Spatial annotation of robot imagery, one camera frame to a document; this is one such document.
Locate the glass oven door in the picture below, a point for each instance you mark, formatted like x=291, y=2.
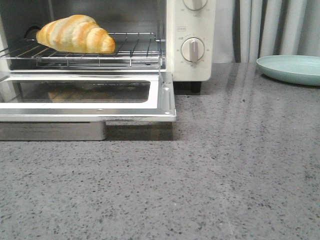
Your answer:
x=71, y=106

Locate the golden striped bread roll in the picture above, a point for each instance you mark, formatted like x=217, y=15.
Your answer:
x=76, y=34

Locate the black right oven foot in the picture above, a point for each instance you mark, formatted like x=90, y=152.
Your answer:
x=195, y=86

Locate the lower oven timer knob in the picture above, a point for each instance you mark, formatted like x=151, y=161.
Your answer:
x=192, y=49

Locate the white Toshiba toaster oven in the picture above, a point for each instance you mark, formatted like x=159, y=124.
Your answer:
x=169, y=20

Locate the upper oven control knob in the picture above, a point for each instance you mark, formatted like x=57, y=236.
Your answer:
x=195, y=5

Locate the grey white curtain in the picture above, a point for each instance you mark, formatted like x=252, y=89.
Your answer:
x=246, y=30

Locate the light teal plate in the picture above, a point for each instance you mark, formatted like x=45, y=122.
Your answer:
x=293, y=69

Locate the metal wire oven rack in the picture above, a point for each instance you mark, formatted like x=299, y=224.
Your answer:
x=136, y=50

